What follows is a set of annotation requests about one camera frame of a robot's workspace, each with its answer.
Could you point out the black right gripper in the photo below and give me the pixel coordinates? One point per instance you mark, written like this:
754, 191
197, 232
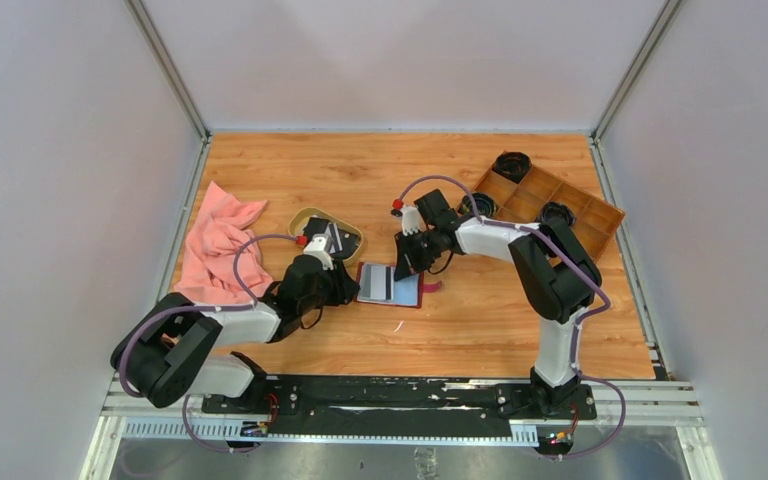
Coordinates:
407, 262

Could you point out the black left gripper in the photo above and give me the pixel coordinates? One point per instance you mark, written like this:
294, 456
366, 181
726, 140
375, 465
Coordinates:
344, 287

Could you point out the red leather card holder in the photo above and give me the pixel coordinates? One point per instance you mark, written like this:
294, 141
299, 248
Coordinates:
407, 293

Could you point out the oval wooden tray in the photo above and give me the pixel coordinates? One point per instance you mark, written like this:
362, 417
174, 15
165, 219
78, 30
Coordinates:
297, 223

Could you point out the white magnetic stripe card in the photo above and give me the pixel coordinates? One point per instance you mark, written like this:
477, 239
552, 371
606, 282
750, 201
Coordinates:
376, 283

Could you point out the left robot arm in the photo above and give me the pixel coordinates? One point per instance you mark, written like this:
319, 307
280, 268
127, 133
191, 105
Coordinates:
167, 355

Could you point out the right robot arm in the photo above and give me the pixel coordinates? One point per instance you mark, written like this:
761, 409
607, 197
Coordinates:
559, 278

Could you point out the black tape roll left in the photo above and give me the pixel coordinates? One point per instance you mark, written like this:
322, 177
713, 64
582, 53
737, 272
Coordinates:
486, 205

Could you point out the black tape roll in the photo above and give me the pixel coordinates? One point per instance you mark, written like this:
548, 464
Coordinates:
486, 205
555, 210
513, 166

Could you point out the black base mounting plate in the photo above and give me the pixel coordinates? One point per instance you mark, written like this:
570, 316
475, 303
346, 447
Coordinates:
410, 407

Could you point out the wooden compartment organizer tray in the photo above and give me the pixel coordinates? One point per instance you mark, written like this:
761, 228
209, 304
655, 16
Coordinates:
597, 221

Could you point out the pink cloth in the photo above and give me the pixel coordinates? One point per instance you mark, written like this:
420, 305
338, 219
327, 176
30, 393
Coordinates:
210, 272

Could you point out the black tape roll top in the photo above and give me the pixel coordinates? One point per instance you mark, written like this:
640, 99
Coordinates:
513, 166

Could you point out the black tape roll right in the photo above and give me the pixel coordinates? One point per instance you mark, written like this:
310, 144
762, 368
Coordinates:
555, 210

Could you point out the aluminium frame rail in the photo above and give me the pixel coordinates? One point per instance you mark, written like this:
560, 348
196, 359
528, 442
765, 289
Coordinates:
618, 402

